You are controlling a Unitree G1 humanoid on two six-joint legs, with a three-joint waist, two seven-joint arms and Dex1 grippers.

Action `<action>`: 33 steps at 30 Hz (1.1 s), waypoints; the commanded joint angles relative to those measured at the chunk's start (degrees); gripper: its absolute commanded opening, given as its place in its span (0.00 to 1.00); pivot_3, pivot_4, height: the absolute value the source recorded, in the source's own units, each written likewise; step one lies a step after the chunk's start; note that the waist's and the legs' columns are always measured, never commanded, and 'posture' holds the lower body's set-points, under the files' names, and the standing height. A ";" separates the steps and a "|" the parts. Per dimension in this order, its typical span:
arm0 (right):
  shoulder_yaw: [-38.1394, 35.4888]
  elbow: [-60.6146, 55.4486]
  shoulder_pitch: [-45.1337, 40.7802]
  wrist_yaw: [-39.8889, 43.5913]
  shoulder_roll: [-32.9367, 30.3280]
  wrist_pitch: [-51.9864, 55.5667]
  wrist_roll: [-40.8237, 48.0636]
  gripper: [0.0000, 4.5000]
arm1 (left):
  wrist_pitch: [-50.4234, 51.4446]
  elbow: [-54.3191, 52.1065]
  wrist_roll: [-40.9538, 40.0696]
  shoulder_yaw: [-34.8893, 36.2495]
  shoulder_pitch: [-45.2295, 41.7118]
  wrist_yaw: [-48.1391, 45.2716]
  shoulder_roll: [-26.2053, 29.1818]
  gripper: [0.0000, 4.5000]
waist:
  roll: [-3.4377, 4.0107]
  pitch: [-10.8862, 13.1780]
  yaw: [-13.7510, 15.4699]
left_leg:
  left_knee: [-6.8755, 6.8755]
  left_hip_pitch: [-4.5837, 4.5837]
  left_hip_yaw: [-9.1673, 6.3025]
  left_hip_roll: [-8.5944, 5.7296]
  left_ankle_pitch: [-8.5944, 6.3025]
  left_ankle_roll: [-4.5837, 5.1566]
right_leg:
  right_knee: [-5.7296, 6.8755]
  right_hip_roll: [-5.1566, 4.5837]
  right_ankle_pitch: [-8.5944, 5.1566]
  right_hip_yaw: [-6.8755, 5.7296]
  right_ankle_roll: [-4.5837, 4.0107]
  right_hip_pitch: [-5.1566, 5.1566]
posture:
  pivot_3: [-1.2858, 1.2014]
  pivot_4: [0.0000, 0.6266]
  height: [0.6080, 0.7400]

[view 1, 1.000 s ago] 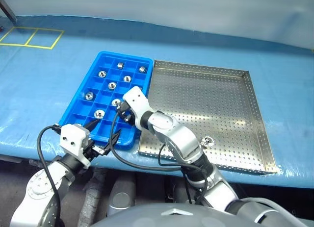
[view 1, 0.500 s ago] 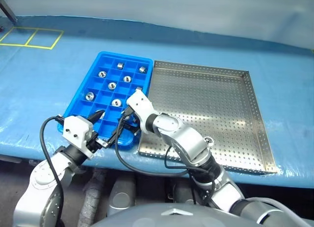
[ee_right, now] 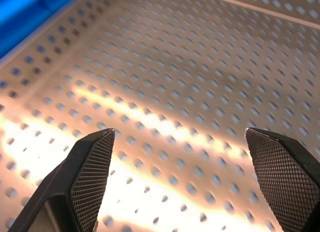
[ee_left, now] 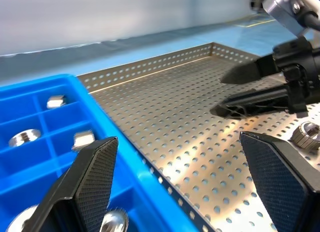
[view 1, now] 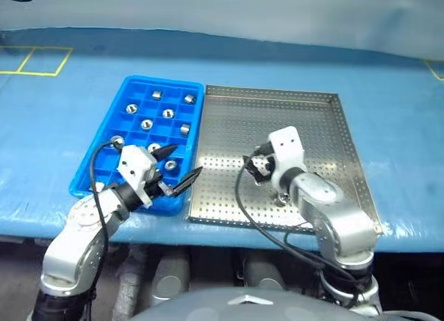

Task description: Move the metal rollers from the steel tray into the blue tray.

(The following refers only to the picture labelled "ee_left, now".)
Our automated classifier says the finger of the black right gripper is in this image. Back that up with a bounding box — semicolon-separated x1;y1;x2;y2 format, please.
219;54;276;85
209;88;291;120

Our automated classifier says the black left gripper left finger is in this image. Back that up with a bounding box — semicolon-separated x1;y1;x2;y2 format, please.
24;136;119;232

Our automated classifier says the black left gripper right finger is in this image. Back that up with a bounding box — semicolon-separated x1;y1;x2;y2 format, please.
239;131;320;232

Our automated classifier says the blue plastic compartment tray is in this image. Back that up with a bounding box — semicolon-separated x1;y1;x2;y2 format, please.
0;74;201;232

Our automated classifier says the small silver hex nut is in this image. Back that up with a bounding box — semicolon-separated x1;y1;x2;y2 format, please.
71;130;95;152

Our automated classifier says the silver threaded fitting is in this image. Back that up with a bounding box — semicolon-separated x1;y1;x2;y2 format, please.
291;121;320;150

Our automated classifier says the perforated stainless steel tray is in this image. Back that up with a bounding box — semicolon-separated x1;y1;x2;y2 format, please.
76;41;320;232

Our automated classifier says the small silver square nut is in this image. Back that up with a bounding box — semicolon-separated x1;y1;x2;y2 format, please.
46;94;67;109

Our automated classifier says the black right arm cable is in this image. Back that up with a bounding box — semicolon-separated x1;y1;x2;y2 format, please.
302;5;320;32

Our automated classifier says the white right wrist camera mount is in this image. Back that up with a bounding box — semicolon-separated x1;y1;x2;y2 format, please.
262;0;312;39

